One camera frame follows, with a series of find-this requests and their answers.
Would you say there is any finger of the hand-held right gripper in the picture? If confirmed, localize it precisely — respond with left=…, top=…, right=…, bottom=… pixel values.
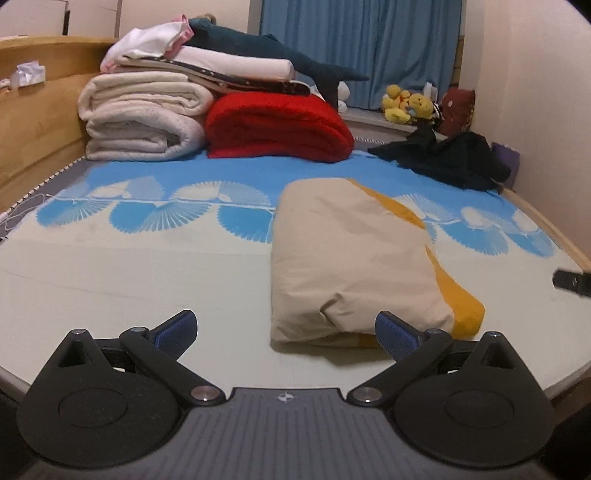
left=552, top=267, right=591, bottom=298

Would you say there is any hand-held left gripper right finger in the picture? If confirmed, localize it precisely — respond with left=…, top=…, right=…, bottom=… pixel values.
left=346, top=311, right=537, bottom=408

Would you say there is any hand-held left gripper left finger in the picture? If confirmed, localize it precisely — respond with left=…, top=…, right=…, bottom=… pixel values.
left=39, top=309, right=227, bottom=408

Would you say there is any beige and yellow jacket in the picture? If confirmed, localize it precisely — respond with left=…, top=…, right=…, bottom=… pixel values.
left=269, top=178, right=486, bottom=348

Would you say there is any blue and white printed bedsheet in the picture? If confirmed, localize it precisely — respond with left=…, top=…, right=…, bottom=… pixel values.
left=0, top=148, right=591, bottom=403

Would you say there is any black clothing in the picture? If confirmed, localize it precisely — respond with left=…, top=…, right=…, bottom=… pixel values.
left=368, top=124, right=512, bottom=192

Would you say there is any maroon cushion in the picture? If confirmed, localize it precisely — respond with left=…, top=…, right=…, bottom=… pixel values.
left=440, top=87, right=477, bottom=136

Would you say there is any white folded quilt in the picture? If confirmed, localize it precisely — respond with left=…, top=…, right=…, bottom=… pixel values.
left=76, top=71, right=215, bottom=162

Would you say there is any red folded blanket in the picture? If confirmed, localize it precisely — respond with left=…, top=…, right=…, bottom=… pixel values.
left=204, top=91, right=355, bottom=163

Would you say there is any wooden headboard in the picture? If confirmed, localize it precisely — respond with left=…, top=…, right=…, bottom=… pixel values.
left=0, top=36, right=122, bottom=214

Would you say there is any white pink folded bedding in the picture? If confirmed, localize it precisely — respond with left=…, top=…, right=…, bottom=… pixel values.
left=119, top=56, right=314, bottom=97

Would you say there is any white folded pillow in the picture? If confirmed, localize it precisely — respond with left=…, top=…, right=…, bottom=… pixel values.
left=172, top=45, right=297, bottom=85

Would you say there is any pink and white cloth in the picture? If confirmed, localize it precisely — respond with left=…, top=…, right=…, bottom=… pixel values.
left=100, top=15, right=195, bottom=73

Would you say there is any blue curtain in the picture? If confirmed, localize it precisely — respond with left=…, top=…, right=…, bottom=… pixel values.
left=259, top=0, right=463, bottom=112

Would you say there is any dark teal shark plush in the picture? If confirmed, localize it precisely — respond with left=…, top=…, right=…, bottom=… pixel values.
left=184, top=15, right=371, bottom=106

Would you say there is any tissue pack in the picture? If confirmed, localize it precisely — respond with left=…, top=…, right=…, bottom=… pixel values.
left=8, top=61, right=48, bottom=89

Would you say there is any wooden bed side rail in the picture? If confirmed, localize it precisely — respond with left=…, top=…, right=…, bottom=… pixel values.
left=501, top=187, right=591, bottom=274

